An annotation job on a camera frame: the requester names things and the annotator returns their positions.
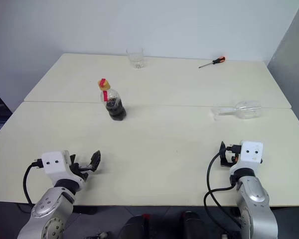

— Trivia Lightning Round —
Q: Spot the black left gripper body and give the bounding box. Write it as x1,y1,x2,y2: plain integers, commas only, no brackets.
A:
70,161,93,181

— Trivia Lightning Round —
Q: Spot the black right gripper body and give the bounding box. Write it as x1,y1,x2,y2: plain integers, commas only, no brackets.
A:
220,143,242,166

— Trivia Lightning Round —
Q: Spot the clear wine glass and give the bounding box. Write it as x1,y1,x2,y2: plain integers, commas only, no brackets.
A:
210,100,262,121

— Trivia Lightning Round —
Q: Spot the small dark soda bottle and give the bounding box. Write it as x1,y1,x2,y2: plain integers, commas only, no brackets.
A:
99,84,127,122

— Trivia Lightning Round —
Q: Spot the dark rounded shape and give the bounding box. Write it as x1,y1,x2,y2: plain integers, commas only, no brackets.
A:
118,213,152,239

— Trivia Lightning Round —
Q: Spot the clear glass tumbler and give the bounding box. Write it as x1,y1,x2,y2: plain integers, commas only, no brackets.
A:
126,47,145,69

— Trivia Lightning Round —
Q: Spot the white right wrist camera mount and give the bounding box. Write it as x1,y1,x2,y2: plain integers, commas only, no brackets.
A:
230,140,264,177

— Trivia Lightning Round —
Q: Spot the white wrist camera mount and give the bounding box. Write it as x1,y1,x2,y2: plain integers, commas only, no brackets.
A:
41,150,87,190
230,140,264,177

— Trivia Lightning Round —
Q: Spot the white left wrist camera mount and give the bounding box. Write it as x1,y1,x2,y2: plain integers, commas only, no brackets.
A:
41,150,87,190

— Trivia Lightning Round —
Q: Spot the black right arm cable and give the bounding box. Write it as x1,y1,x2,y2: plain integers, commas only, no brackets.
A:
203,151,242,229

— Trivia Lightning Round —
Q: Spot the orange black handled screwdriver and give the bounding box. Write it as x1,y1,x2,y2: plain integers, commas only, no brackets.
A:
198,56,226,69

